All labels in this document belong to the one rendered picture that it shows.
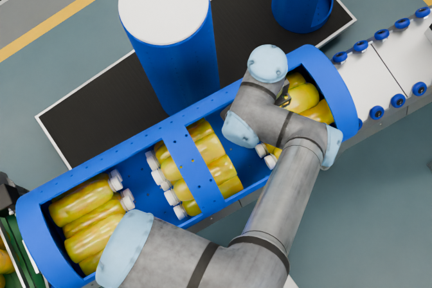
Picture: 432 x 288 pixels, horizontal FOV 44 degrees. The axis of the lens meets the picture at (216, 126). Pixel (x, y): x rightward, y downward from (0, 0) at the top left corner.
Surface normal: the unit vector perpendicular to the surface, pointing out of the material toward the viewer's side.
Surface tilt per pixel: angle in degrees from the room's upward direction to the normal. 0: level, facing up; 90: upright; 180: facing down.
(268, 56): 0
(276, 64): 1
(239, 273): 32
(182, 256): 26
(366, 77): 0
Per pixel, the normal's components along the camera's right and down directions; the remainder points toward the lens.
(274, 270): 0.68, -0.34
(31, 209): -0.28, -0.64
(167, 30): -0.04, -0.25
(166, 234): 0.22, -0.83
